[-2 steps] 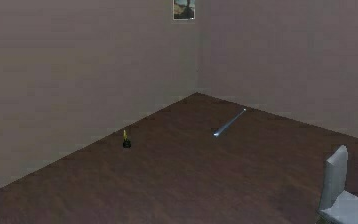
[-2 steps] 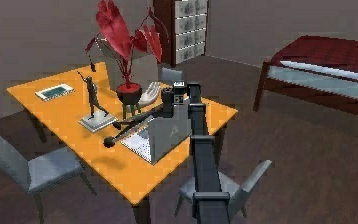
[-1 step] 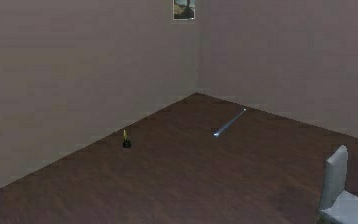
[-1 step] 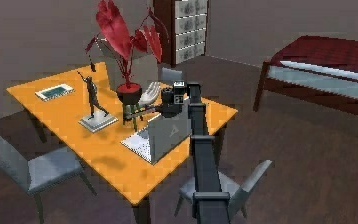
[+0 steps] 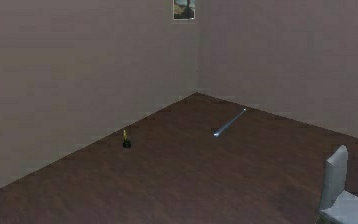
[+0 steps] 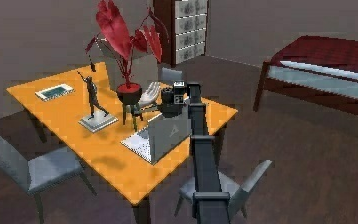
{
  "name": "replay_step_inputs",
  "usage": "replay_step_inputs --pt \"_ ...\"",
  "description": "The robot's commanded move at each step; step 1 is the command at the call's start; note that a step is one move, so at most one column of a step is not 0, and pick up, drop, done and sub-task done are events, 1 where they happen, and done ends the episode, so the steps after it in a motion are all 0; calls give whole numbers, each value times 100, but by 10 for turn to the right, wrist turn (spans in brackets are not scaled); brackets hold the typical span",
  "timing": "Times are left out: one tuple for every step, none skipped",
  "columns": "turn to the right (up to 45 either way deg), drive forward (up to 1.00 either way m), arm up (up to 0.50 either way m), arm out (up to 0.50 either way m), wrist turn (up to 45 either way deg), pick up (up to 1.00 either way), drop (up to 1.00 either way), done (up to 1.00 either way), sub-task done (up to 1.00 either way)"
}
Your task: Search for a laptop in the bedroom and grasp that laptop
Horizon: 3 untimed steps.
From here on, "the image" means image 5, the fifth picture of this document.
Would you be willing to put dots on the silver baseball bat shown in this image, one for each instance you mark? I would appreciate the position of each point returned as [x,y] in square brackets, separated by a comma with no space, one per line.
[229,123]

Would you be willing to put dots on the yellow candle on black base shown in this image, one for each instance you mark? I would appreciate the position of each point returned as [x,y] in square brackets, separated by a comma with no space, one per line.
[126,141]

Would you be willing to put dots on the white chair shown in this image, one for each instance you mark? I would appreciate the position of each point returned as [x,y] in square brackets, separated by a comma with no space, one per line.
[339,186]

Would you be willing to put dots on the framed wall picture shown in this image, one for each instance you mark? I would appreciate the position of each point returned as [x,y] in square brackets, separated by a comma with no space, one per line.
[184,9]

